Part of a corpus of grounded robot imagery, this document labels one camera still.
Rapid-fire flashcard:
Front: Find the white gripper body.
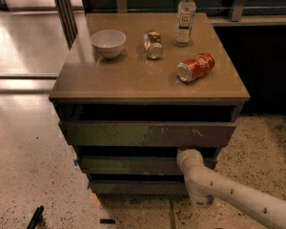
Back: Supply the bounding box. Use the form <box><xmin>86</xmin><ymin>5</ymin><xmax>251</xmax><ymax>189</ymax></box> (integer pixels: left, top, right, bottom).
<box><xmin>176</xmin><ymin>149</ymin><xmax>204</xmax><ymax>175</ymax></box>

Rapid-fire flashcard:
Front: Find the black object on floor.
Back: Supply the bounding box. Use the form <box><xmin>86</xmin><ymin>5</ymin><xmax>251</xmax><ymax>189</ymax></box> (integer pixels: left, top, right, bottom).
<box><xmin>27</xmin><ymin>206</ymin><xmax>44</xmax><ymax>229</ymax></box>

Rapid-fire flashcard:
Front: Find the brown drawer cabinet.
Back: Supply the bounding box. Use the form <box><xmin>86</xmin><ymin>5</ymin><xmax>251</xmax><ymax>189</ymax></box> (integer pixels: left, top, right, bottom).
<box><xmin>48</xmin><ymin>11</ymin><xmax>251</xmax><ymax>199</ymax></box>

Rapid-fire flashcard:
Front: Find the top drawer front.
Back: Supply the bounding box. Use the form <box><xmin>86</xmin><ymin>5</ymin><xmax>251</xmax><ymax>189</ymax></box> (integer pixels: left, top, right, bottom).
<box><xmin>59</xmin><ymin>121</ymin><xmax>235</xmax><ymax>147</ymax></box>

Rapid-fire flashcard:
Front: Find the white ceramic bowl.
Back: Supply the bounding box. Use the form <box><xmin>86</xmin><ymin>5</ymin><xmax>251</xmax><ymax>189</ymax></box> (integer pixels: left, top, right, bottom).
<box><xmin>91</xmin><ymin>30</ymin><xmax>126</xmax><ymax>59</ymax></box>

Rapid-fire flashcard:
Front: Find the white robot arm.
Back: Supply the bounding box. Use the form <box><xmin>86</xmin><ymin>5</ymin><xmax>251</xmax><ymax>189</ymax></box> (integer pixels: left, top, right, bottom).
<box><xmin>176</xmin><ymin>149</ymin><xmax>286</xmax><ymax>229</ymax></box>

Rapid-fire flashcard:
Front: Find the clear plastic water bottle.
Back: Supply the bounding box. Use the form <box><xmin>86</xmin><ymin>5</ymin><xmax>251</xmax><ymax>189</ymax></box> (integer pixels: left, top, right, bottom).
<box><xmin>174</xmin><ymin>0</ymin><xmax>196</xmax><ymax>47</ymax></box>

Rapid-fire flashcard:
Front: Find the bottom drawer front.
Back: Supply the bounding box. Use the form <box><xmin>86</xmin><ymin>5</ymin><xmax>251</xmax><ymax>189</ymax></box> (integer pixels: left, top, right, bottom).
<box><xmin>90</xmin><ymin>180</ymin><xmax>188</xmax><ymax>196</ymax></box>

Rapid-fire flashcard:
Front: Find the black tape floor mark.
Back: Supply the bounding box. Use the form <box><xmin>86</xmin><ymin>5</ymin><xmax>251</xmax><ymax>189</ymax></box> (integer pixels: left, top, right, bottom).
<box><xmin>100</xmin><ymin>219</ymin><xmax>115</xmax><ymax>224</ymax></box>

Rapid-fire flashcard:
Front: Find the drawer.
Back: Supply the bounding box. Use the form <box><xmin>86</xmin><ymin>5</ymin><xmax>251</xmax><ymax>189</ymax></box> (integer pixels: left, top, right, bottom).
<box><xmin>59</xmin><ymin>121</ymin><xmax>235</xmax><ymax>147</ymax></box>
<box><xmin>90</xmin><ymin>180</ymin><xmax>188</xmax><ymax>196</ymax></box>
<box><xmin>76</xmin><ymin>156</ymin><xmax>217</xmax><ymax>177</ymax></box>

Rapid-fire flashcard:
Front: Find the red soda can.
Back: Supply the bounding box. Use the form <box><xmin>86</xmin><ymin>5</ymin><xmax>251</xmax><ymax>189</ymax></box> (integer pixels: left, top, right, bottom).
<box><xmin>177</xmin><ymin>52</ymin><xmax>215</xmax><ymax>83</ymax></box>

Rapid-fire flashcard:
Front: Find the metal railing frame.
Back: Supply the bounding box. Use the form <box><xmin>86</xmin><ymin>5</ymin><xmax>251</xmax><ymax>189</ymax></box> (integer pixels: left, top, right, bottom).
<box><xmin>49</xmin><ymin>0</ymin><xmax>286</xmax><ymax>50</ymax></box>

